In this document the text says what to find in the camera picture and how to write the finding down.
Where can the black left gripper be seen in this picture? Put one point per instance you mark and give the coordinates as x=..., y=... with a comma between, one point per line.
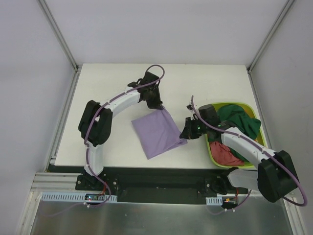
x=154, y=100

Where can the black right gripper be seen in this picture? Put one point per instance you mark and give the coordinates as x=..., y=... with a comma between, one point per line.
x=189, y=129

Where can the purple t shirt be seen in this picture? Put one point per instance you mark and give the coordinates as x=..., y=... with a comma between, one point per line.
x=158, y=133

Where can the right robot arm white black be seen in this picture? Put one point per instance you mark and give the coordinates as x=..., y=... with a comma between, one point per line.
x=274, y=175

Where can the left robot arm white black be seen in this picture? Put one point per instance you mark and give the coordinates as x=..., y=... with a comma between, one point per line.
x=96, y=122

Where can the red pink t shirt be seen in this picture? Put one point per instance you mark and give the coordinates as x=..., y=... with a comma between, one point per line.
x=223, y=155

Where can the dark green t shirt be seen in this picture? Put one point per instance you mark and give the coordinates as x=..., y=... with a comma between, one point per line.
x=240, y=119

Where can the lime green plastic basket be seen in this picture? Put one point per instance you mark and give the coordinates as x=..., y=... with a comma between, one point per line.
x=260, y=138

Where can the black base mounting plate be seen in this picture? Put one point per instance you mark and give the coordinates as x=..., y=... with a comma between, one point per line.
x=159, y=185

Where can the right white slotted cable duct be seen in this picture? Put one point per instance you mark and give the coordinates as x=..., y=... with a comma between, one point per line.
x=214, y=201

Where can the white slotted cable duct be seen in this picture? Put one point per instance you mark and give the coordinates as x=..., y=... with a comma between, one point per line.
x=77, y=197
x=214, y=201

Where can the left white slotted cable duct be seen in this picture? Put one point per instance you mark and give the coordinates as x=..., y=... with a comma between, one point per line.
x=77, y=197

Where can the aluminium front rail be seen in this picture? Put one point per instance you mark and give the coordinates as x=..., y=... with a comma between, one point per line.
x=54, y=182

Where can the left aluminium frame post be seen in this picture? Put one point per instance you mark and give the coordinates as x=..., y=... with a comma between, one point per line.
x=58, y=34

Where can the aluminium frame post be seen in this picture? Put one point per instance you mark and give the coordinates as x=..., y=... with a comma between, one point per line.
x=58, y=34
x=271, y=33

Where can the right aluminium frame post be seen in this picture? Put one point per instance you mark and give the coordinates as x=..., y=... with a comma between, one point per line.
x=271, y=33

